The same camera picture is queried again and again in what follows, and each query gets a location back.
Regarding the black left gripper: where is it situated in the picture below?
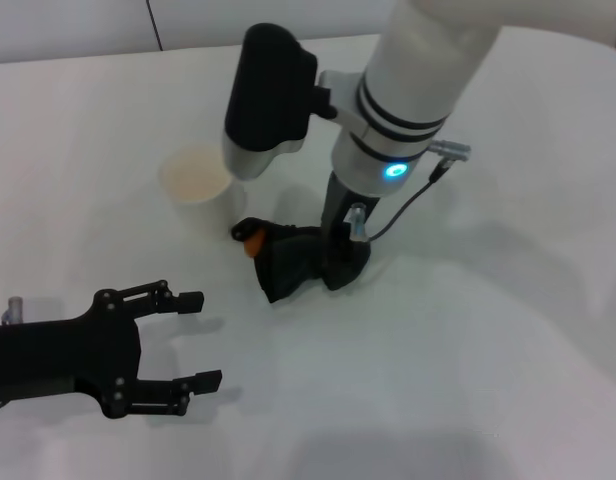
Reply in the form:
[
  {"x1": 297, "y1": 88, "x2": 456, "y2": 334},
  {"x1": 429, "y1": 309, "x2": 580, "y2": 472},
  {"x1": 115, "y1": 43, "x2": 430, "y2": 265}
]
[{"x1": 0, "y1": 279, "x2": 224, "y2": 421}]

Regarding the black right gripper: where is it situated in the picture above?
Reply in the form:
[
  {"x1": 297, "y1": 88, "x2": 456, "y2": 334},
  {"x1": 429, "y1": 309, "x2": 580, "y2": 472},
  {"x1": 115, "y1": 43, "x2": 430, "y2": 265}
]
[{"x1": 319, "y1": 171, "x2": 383, "y2": 262}]

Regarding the dark blue rag with loop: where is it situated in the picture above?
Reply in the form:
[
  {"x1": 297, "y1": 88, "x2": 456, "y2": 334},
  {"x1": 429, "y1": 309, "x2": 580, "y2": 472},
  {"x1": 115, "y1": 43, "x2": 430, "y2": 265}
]
[{"x1": 231, "y1": 217, "x2": 374, "y2": 305}]

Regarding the white paper cup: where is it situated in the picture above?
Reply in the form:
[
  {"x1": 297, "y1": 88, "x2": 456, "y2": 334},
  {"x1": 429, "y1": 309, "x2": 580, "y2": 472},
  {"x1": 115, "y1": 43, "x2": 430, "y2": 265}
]
[{"x1": 158, "y1": 143, "x2": 250, "y2": 239}]

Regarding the small orange ball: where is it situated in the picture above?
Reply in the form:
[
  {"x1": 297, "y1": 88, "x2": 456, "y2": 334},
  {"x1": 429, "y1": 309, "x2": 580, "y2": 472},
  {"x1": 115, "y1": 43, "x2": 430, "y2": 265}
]
[{"x1": 243, "y1": 228, "x2": 266, "y2": 257}]

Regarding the right arm cable with plug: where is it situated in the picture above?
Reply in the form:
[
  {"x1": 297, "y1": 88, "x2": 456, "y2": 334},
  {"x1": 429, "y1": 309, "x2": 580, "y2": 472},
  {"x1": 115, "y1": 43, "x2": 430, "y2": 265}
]
[{"x1": 345, "y1": 164, "x2": 450, "y2": 245}]

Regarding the arm cable with plug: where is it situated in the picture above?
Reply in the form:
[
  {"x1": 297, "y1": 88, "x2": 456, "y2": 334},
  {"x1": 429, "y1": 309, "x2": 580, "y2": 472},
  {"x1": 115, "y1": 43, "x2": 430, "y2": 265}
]
[
  {"x1": 0, "y1": 296, "x2": 27, "y2": 326},
  {"x1": 345, "y1": 164, "x2": 450, "y2": 245}
]

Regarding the silver black right wrist camera box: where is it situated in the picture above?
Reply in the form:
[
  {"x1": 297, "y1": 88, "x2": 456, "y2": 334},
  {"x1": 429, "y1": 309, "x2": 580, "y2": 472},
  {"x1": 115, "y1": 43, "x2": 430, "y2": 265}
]
[{"x1": 221, "y1": 22, "x2": 320, "y2": 181}]

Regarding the left arm cable with plug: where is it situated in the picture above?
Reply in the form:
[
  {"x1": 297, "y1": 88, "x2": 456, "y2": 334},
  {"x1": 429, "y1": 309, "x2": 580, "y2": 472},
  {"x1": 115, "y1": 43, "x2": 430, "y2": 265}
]
[{"x1": 0, "y1": 296, "x2": 27, "y2": 326}]

